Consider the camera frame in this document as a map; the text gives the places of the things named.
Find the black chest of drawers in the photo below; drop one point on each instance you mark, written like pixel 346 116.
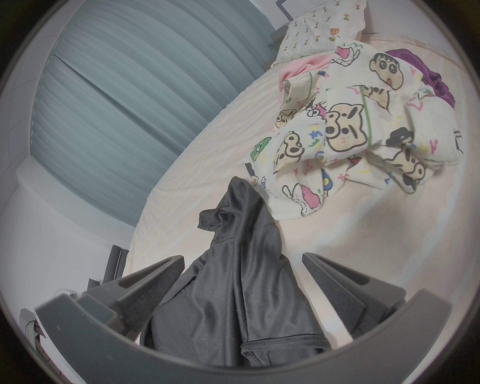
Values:
pixel 112 264

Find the pink garment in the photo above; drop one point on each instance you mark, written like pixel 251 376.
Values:
pixel 300 69

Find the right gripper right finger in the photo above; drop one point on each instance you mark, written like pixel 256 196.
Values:
pixel 348 305

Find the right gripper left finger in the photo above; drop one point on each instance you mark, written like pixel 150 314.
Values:
pixel 129 307

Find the blue-green curtain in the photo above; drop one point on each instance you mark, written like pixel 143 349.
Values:
pixel 168 48
pixel 112 150

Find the bed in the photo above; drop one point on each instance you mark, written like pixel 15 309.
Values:
pixel 375 243

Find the black T-shirt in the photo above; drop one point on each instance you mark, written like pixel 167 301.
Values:
pixel 232 281

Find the white printed pyjama top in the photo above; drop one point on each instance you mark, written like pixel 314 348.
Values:
pixel 348 135

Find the white printed pillow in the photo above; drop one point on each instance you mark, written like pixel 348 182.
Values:
pixel 318 30

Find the purple garment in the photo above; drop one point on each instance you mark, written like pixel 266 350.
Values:
pixel 431 80

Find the grey white bedside table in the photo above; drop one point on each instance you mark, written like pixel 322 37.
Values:
pixel 277 41

